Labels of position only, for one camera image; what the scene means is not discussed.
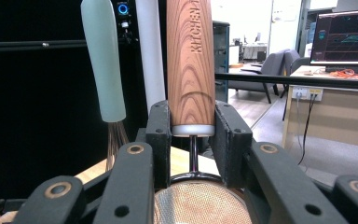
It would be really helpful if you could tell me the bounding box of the black power cable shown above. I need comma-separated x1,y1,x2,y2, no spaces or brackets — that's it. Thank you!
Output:
297,92,317,166

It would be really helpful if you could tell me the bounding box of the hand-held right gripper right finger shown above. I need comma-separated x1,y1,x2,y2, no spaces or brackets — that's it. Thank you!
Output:
209,100,254,189

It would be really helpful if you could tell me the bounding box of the whisk with teal handle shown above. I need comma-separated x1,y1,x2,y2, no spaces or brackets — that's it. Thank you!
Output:
80,0,131,173

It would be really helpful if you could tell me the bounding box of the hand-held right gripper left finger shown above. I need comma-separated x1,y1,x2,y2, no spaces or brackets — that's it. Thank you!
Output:
145,100,172,190

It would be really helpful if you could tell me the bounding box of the computer monitor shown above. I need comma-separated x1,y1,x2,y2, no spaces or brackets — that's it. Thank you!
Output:
310,8,358,67

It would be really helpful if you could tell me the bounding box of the orange cable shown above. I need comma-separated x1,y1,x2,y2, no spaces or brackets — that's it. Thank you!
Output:
329,68,358,79

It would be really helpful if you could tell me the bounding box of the light wooden desk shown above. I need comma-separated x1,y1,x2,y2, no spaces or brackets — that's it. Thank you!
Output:
282,64,358,150

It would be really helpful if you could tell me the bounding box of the black frame bar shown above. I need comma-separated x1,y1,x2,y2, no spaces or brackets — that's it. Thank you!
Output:
0,39,88,53
213,72,358,91

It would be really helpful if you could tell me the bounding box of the mesh strainer with wooden handle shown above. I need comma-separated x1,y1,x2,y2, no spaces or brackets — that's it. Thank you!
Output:
153,0,254,224

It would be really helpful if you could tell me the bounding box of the black device with blue ring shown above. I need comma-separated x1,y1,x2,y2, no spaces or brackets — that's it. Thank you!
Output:
114,0,135,45

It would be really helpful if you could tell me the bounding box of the white utensil rack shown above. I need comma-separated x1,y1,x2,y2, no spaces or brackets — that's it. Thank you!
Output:
134,0,167,114

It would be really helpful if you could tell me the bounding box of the white wall socket strip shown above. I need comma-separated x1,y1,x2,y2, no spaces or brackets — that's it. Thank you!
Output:
292,87,324,103

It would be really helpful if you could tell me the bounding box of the grey office chair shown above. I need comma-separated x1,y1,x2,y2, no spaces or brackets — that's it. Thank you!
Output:
228,48,311,105

